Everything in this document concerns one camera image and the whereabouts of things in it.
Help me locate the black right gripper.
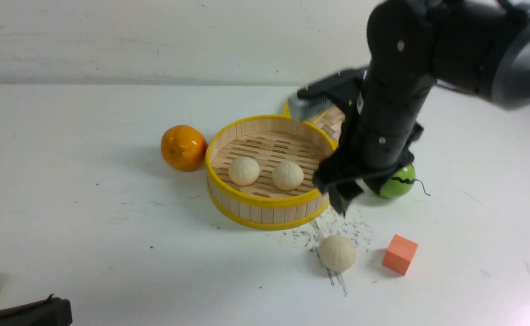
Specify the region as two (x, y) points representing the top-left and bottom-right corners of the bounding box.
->
(313, 105), (423, 216)

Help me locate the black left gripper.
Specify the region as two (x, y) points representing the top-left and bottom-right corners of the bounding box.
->
(0, 295), (73, 326)

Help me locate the white bun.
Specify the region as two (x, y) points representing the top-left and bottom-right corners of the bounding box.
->
(272, 161), (304, 191)
(317, 235), (357, 273)
(228, 156), (260, 186)

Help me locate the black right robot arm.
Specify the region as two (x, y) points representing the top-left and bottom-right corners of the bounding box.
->
(298, 0), (530, 216)

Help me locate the yellow-rimmed bamboo steamer lid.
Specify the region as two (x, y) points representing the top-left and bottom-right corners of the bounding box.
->
(278, 102), (345, 144)

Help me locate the yellow-rimmed bamboo steamer tray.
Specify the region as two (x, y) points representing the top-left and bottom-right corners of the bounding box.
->
(205, 115), (336, 231)

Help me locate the green toy watermelon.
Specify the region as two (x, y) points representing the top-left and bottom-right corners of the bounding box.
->
(377, 164), (431, 200)

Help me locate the orange foam cube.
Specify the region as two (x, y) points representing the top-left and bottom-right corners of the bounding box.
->
(382, 235), (419, 276)

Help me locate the orange toy fruit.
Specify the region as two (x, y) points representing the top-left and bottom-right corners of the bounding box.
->
(161, 125), (208, 172)

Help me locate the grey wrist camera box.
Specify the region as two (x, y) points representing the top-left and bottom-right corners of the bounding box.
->
(287, 67), (369, 123)

